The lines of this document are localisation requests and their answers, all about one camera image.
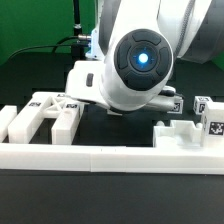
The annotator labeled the white front fence bar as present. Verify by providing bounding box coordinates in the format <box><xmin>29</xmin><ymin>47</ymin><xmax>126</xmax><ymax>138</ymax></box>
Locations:
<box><xmin>0</xmin><ymin>143</ymin><xmax>224</xmax><ymax>175</ymax></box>

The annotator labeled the white tagged cube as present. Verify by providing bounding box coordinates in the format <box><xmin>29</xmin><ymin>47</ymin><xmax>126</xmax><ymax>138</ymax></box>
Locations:
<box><xmin>193</xmin><ymin>96</ymin><xmax>212</xmax><ymax>115</ymax></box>
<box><xmin>169</xmin><ymin>98</ymin><xmax>184</xmax><ymax>114</ymax></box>

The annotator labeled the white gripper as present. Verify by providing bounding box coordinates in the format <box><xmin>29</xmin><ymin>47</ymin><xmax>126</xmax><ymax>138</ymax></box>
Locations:
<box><xmin>65</xmin><ymin>61</ymin><xmax>175</xmax><ymax>112</ymax></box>

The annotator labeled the black cable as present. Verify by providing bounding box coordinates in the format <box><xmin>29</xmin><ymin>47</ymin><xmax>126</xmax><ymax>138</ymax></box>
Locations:
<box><xmin>7</xmin><ymin>34</ymin><xmax>92</xmax><ymax>62</ymax></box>

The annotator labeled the black vertical pole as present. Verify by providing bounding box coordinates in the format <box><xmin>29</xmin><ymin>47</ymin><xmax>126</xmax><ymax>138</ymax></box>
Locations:
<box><xmin>71</xmin><ymin>0</ymin><xmax>84</xmax><ymax>58</ymax></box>

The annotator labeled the white chair seat part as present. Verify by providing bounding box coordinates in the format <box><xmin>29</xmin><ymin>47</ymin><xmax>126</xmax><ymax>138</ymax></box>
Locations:
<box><xmin>153</xmin><ymin>120</ymin><xmax>203</xmax><ymax>148</ymax></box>

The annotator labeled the white tagged cube right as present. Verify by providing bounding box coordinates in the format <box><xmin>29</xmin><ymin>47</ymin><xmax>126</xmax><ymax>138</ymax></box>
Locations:
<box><xmin>193</xmin><ymin>96</ymin><xmax>212</xmax><ymax>115</ymax></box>

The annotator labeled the white chair back frame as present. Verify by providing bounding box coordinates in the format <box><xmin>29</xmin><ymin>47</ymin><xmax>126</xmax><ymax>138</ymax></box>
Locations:
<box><xmin>8</xmin><ymin>92</ymin><xmax>84</xmax><ymax>145</ymax></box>

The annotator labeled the white tagged cube left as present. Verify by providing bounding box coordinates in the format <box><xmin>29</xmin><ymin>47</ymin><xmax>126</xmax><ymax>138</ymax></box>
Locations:
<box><xmin>169</xmin><ymin>98</ymin><xmax>184</xmax><ymax>114</ymax></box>

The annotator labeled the white fence bar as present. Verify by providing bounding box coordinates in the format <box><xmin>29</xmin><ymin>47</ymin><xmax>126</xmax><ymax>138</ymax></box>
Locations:
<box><xmin>0</xmin><ymin>143</ymin><xmax>224</xmax><ymax>175</ymax></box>
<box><xmin>0</xmin><ymin>105</ymin><xmax>17</xmax><ymax>143</ymax></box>

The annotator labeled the white left fence bar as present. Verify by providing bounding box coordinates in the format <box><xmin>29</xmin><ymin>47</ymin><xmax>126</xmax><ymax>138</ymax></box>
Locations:
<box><xmin>0</xmin><ymin>105</ymin><xmax>17</xmax><ymax>143</ymax></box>

